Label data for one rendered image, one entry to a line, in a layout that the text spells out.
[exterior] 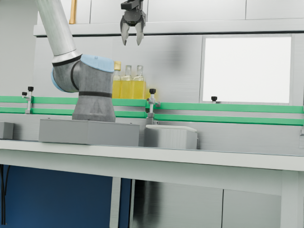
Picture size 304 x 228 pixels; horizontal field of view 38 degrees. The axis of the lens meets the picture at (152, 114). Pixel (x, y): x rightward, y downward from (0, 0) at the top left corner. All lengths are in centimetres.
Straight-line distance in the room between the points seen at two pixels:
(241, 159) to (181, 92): 113
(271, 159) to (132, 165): 47
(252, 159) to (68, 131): 65
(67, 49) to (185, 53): 77
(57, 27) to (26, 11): 470
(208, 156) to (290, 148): 84
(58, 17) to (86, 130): 43
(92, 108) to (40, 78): 105
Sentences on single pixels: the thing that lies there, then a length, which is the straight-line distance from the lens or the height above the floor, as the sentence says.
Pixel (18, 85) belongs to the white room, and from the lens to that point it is 614.
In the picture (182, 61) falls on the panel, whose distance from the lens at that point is 222.
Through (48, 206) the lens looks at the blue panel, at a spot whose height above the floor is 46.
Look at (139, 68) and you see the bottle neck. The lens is 212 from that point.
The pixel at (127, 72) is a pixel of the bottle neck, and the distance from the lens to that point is 214.
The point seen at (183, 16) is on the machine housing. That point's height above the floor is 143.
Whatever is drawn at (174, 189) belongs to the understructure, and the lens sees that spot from 221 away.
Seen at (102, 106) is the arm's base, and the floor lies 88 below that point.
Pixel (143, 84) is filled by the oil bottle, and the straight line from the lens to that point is 209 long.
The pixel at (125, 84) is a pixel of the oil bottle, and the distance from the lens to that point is 212.
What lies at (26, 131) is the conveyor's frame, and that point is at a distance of 217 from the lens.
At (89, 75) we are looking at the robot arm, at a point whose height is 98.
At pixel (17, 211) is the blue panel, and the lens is 222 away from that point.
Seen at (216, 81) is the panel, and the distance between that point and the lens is 217.
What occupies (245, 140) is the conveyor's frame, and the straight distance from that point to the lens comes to 195.
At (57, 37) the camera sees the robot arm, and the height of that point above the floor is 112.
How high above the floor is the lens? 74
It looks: 5 degrees up
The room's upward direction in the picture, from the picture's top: 3 degrees clockwise
